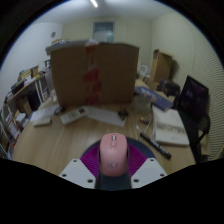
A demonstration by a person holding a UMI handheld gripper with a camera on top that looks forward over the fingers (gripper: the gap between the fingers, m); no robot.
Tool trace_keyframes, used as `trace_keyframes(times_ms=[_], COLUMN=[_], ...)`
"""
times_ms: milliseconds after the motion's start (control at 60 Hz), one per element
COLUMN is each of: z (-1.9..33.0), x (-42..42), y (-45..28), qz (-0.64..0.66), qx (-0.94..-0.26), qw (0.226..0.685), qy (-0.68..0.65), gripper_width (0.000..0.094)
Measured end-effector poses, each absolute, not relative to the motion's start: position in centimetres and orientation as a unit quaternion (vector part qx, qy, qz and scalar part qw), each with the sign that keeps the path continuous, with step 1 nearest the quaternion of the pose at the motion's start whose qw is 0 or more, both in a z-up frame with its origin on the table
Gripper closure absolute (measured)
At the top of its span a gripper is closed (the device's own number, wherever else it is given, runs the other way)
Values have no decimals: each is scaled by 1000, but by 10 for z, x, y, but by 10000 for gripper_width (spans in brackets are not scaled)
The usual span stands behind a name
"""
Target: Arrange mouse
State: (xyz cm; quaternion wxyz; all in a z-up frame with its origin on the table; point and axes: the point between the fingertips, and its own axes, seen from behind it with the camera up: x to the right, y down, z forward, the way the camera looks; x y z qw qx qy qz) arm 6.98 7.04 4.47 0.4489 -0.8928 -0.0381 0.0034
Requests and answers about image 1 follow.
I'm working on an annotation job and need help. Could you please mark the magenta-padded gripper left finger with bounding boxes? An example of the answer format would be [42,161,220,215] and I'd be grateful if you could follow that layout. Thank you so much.
[58,148,101,190]

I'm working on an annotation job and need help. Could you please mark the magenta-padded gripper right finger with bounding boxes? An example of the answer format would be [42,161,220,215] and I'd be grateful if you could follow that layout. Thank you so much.
[127,148,168,189]

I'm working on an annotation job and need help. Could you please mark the pink computer mouse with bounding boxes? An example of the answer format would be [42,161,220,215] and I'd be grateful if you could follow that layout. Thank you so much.
[98,132,130,178]

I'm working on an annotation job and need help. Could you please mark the dark blue round mouse pad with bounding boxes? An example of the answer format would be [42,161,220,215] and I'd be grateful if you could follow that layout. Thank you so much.
[77,136,158,192]

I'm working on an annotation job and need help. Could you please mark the black marker pen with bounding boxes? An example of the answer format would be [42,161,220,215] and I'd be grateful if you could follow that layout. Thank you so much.
[139,132,173,160]

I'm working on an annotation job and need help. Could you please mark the white closed book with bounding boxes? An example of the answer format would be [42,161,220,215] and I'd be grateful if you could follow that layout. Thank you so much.
[151,105,191,147]

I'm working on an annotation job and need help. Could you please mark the small black clip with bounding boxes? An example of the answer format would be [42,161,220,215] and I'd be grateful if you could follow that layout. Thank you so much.
[117,109,130,122]

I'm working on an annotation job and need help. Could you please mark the clear plastic container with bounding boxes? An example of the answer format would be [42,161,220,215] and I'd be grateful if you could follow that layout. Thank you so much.
[133,94,153,114]

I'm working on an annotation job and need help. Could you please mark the blue book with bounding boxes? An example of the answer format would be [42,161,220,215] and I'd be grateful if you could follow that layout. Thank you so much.
[134,85,175,112]

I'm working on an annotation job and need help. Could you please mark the shelf unit with books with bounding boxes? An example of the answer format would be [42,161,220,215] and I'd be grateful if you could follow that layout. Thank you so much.
[0,106,21,159]

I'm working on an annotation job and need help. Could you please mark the black bag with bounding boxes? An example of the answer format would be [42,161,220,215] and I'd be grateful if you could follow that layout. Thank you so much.
[158,78,181,98]

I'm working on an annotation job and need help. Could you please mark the dark screen monitor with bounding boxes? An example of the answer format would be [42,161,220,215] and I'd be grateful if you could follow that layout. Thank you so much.
[175,75,210,122]

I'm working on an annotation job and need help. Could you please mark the wooden side desk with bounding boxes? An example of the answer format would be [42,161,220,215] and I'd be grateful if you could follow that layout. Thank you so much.
[3,74,51,111]

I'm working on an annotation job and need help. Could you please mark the large brown cardboard box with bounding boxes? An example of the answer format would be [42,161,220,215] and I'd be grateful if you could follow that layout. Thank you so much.
[44,39,140,108]

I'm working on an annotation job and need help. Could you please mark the tall brown cardboard box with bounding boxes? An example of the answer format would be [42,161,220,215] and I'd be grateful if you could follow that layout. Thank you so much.
[149,49,174,85]

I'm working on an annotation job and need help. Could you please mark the thin white cable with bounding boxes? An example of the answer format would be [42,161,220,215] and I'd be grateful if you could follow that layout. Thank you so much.
[134,113,158,141]

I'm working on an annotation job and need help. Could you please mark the black coiled cable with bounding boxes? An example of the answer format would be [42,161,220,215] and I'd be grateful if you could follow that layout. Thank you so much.
[54,105,67,116]

